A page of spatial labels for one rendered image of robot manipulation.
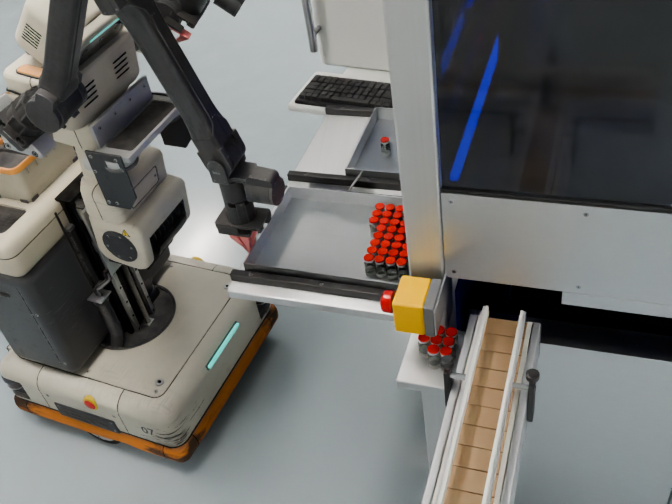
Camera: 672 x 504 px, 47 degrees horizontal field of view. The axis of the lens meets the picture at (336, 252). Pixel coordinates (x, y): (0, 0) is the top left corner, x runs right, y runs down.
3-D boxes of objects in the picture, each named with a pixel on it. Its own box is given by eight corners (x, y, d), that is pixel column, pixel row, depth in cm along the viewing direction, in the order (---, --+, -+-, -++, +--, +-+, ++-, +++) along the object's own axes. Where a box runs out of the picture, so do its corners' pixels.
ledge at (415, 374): (487, 344, 142) (487, 337, 141) (474, 400, 134) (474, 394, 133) (413, 333, 147) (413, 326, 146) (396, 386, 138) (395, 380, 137)
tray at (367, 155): (511, 127, 188) (511, 114, 186) (492, 193, 171) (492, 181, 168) (376, 118, 199) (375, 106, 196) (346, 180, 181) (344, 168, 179)
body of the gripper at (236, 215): (260, 236, 156) (253, 207, 151) (215, 230, 159) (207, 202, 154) (272, 215, 160) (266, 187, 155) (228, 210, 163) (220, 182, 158)
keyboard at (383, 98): (442, 93, 217) (442, 86, 216) (425, 121, 208) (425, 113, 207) (315, 78, 233) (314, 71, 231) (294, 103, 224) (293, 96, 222)
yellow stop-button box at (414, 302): (444, 307, 137) (442, 278, 132) (435, 338, 132) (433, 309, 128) (402, 301, 140) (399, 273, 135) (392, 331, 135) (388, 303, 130)
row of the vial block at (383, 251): (408, 221, 167) (406, 205, 164) (385, 279, 155) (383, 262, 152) (398, 220, 168) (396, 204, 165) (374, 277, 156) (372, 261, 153)
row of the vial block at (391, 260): (418, 222, 167) (416, 206, 164) (396, 280, 155) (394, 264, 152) (408, 221, 167) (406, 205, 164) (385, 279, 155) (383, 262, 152)
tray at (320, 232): (434, 212, 169) (433, 200, 166) (403, 297, 151) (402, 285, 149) (290, 197, 180) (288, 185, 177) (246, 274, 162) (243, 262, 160)
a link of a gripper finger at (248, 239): (256, 264, 162) (247, 230, 156) (225, 259, 164) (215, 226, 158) (268, 242, 167) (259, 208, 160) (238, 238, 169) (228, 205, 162)
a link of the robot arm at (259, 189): (225, 132, 150) (205, 160, 145) (278, 138, 146) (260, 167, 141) (239, 179, 158) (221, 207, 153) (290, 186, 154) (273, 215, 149)
